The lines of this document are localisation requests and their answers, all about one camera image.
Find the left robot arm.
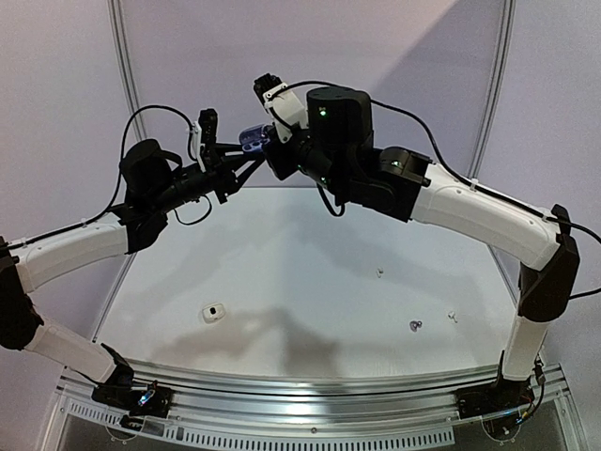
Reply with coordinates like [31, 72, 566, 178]
[1, 139, 264, 408]

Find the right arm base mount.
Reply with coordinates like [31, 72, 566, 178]
[454, 376, 534, 419]

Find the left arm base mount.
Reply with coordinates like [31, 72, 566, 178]
[91, 381, 175, 418]

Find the purple earbud charging case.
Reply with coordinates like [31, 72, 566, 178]
[239, 124, 273, 153]

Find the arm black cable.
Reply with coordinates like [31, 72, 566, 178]
[281, 82, 601, 302]
[8, 104, 212, 250]

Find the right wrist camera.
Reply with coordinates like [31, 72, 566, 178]
[253, 73, 308, 144]

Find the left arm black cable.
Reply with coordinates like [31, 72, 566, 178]
[8, 104, 212, 250]

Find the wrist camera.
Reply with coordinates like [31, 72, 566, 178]
[189, 108, 219, 172]
[253, 73, 308, 144]

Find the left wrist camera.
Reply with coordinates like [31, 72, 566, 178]
[189, 108, 219, 172]

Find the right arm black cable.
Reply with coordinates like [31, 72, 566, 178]
[281, 82, 601, 302]

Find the left aluminium frame post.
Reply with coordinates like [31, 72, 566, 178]
[107, 0, 150, 148]

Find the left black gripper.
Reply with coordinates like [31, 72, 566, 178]
[148, 142, 263, 213]

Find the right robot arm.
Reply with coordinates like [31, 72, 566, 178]
[261, 84, 580, 410]

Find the purple earbud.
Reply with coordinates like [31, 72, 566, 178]
[409, 320, 423, 332]

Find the white earbud charging case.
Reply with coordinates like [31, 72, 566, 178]
[202, 303, 226, 324]

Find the aluminium front rail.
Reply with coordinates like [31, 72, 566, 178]
[41, 362, 587, 450]

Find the right aluminium frame post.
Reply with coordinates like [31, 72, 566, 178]
[467, 0, 516, 179]

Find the aluminium frame post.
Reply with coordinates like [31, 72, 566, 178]
[467, 0, 516, 179]
[107, 0, 150, 148]

